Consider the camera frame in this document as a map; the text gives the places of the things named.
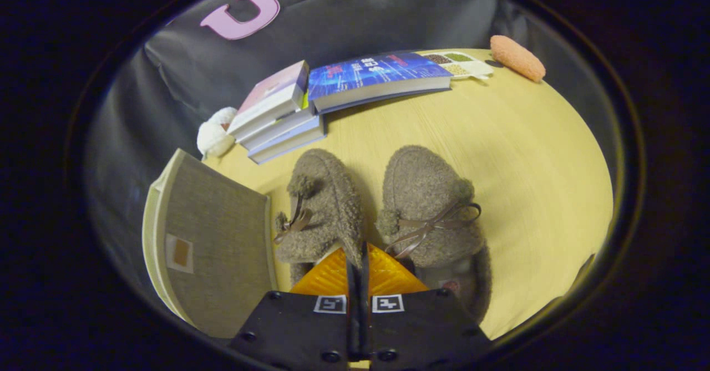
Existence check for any pale blue book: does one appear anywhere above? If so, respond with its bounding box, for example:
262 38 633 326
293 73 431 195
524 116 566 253
247 117 326 165

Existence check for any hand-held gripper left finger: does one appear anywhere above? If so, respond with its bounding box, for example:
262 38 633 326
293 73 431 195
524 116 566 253
229 242 358 369

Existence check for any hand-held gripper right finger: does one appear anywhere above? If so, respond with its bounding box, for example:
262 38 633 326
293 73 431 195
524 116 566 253
361 242 492 370

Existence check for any orange sponge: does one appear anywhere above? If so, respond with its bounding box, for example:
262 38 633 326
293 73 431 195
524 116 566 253
490 35 546 83

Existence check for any white plush toy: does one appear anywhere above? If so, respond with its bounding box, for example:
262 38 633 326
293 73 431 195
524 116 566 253
197 107 239 159

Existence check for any pink and white book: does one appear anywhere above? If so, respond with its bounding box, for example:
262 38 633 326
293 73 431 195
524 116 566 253
227 60 310 139

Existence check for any white divided snack tray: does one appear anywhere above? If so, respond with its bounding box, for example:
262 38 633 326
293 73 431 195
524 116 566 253
422 52 494 81

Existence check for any blue cover book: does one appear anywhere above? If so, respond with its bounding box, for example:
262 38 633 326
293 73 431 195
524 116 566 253
307 52 453 114

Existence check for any fuzzy brown shoe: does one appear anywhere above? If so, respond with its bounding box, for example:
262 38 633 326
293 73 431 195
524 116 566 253
273 148 365 286
376 145 493 324

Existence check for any black backdrop cloth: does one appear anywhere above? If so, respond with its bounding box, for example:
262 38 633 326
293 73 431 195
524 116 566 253
83 0 621 327

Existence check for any grey fabric storage box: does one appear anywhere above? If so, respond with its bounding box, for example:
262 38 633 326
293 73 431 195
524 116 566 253
142 148 278 339

